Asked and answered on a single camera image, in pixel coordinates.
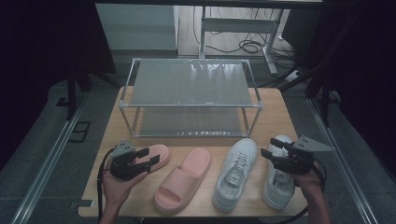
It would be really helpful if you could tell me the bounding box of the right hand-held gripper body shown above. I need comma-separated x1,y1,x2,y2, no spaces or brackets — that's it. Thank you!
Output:
275,134,336,175

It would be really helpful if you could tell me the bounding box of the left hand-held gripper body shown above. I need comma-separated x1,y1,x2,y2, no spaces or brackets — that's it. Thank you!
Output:
109,140,145,182

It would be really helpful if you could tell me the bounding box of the pink slipper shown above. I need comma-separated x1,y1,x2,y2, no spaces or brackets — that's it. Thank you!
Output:
134,143,172,174
153,147,213,215

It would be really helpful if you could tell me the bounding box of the white sneaker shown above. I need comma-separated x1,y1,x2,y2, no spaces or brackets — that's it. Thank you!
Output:
212,137,259,213
262,134,297,211

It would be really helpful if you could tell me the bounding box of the metal mesh shoe rack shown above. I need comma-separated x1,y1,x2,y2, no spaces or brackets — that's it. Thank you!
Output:
118,57,264,138

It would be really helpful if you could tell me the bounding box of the person's right hand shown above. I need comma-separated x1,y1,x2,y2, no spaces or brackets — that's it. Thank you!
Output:
291,160,326,193

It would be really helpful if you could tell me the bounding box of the person's left hand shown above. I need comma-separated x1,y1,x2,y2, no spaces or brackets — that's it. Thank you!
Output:
102,171,149,208

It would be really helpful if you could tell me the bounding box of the black metal stand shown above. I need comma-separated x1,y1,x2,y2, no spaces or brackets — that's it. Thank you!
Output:
55,62,122,120
258,55,344,127

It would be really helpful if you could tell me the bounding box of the white power strip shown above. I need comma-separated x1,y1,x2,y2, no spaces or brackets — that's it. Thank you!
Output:
284,69,304,83

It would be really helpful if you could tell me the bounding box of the dark box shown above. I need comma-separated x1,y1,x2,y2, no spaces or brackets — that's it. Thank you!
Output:
281,8,323,57

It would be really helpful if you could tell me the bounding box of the dark curtain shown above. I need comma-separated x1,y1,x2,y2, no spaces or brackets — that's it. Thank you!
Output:
320,0,396,175
0,0,117,171

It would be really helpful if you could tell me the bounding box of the white cabinet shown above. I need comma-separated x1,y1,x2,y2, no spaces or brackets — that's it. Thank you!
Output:
95,3,180,51

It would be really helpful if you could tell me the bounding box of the left hand-held gripper black cable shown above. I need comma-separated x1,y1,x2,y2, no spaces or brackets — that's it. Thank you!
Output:
96,147,117,223

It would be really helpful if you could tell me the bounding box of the hand-held gripper black cable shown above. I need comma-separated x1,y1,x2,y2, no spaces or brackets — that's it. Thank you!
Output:
96,147,117,223
278,158,328,224

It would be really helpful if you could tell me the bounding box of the metal floor rail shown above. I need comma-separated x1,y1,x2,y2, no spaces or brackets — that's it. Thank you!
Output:
10,92,92,224
306,97,379,224

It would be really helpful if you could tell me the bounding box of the right hand-held gripper black cable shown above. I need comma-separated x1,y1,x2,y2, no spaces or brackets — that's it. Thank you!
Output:
278,158,328,224

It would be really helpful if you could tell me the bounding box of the black cable coil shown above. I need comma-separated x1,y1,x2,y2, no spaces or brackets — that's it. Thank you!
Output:
237,38,266,55

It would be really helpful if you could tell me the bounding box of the white desk frame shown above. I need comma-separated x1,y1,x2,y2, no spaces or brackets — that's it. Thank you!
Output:
199,6,285,77

